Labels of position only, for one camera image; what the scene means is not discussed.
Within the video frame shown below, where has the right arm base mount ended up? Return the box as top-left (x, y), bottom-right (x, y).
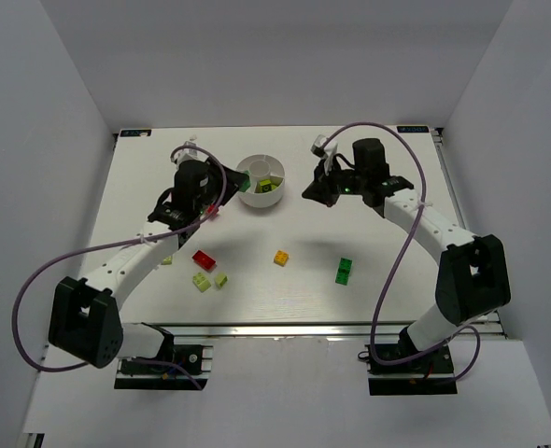
top-left (357, 346), bottom-right (458, 397)

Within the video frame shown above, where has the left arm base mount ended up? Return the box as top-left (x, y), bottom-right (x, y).
top-left (114, 344), bottom-right (214, 391)

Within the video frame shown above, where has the orange lego brick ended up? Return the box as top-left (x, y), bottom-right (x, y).
top-left (273, 250), bottom-right (290, 267)

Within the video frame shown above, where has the red and orange lego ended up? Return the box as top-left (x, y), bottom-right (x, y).
top-left (205, 205), bottom-right (219, 218)

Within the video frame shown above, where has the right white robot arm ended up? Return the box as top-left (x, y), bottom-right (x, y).
top-left (302, 135), bottom-right (511, 366)

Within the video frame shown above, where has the green black lego stack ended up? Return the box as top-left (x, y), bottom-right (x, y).
top-left (256, 178), bottom-right (277, 194)

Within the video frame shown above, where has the right blue table label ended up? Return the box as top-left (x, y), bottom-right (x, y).
top-left (396, 125), bottom-right (430, 133)

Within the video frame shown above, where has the green long lego brick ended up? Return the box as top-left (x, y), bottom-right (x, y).
top-left (335, 258), bottom-right (353, 286)

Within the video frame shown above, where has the red lego brick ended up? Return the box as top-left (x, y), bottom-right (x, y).
top-left (191, 250), bottom-right (217, 272)

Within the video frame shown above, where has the white round divided container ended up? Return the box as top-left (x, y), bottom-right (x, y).
top-left (236, 154), bottom-right (286, 209)

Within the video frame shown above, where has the light green lego brick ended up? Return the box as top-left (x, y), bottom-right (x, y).
top-left (192, 273), bottom-right (211, 293)

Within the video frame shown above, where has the dark green lego brick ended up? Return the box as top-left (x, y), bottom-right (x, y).
top-left (238, 171), bottom-right (251, 192)

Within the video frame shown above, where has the blue table label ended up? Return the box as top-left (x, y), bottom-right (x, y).
top-left (119, 129), bottom-right (152, 138)
top-left (396, 125), bottom-right (430, 133)

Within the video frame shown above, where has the light green sloped lego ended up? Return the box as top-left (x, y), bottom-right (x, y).
top-left (214, 273), bottom-right (228, 289)

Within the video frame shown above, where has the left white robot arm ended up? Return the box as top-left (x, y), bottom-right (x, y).
top-left (48, 159), bottom-right (249, 368)

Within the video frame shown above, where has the left blue table label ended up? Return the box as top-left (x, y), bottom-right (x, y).
top-left (119, 129), bottom-right (152, 138)

